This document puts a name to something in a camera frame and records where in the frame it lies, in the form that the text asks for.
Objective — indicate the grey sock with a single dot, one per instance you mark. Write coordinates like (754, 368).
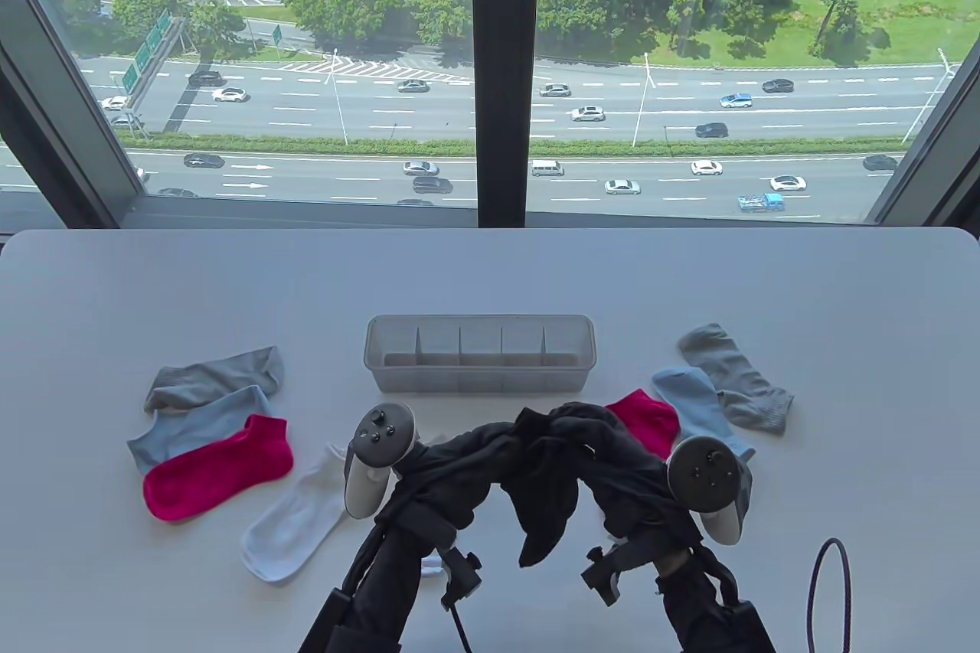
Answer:
(214, 377)
(727, 370)

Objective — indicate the person's left hand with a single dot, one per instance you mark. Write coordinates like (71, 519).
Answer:
(459, 469)

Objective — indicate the black left forearm module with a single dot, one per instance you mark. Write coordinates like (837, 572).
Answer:
(329, 622)

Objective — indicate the black right forearm module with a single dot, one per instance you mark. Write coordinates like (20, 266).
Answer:
(746, 630)

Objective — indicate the dark window frame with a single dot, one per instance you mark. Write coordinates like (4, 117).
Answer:
(501, 71)

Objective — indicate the grey hand controller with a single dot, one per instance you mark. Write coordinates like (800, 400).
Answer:
(704, 473)
(380, 431)

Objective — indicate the person's right hand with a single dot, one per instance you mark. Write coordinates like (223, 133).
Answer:
(635, 492)

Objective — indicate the clear plastic divided organizer box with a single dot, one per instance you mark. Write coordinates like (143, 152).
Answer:
(482, 377)

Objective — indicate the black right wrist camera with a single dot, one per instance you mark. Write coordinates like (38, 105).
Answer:
(609, 573)

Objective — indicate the white sock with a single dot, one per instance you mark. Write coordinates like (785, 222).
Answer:
(432, 569)
(291, 523)

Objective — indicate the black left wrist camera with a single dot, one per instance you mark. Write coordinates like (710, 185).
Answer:
(462, 576)

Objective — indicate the light blue sock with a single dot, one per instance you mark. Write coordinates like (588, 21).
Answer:
(693, 400)
(191, 431)

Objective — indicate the green road sign gantry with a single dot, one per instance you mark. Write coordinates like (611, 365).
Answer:
(145, 52)

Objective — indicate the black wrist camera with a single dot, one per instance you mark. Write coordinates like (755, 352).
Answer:
(609, 573)
(462, 576)

